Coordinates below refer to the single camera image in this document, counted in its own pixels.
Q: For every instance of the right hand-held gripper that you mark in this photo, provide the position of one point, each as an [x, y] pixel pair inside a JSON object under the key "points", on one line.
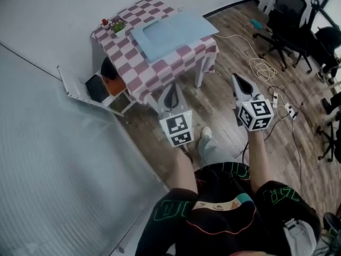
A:
{"points": [[255, 113]]}

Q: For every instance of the pink white checkered tablecloth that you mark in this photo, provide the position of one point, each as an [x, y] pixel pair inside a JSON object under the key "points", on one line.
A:
{"points": [[138, 63]]}

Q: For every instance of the person's grey trouser leg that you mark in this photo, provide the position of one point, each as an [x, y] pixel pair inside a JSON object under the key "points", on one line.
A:
{"points": [[213, 151]]}

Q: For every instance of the black chair wheel base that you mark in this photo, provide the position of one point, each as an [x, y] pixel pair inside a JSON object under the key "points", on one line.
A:
{"points": [[331, 132]]}

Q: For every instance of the white power strip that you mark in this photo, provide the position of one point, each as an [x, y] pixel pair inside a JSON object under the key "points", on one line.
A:
{"points": [[289, 109]]}

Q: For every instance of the person's left forearm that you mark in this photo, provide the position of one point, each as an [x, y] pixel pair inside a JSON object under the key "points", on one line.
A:
{"points": [[186, 172]]}

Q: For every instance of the white cabinet item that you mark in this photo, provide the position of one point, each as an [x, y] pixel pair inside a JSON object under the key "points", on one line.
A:
{"points": [[80, 89]]}

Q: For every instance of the person's white shoe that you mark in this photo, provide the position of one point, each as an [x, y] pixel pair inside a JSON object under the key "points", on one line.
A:
{"points": [[206, 133]]}

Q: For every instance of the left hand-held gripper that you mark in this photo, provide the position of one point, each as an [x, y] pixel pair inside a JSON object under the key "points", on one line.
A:
{"points": [[179, 127]]}

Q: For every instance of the small potted flower plant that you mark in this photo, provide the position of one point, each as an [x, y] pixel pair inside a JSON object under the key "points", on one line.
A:
{"points": [[118, 25]]}

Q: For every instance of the teal device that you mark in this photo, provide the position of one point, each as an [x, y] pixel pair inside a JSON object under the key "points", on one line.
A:
{"points": [[257, 23]]}

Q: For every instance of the light blue mat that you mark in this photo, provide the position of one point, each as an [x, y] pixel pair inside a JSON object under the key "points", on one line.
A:
{"points": [[170, 35]]}

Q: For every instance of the person's black printed shirt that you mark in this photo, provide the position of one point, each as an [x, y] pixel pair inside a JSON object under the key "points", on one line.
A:
{"points": [[226, 217]]}

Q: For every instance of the white table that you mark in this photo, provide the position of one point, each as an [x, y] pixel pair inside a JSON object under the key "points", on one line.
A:
{"points": [[199, 75]]}

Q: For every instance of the small red ornament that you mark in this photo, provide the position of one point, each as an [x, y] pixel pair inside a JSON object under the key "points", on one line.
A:
{"points": [[105, 23]]}

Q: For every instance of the person's right forearm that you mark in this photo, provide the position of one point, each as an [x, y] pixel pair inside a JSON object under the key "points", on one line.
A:
{"points": [[259, 161]]}

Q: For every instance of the black mesh office chair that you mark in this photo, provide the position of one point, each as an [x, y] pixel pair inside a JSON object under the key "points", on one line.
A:
{"points": [[286, 17]]}

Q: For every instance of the orange pot with black lid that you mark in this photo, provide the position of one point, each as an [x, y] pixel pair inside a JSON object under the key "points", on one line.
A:
{"points": [[113, 79]]}

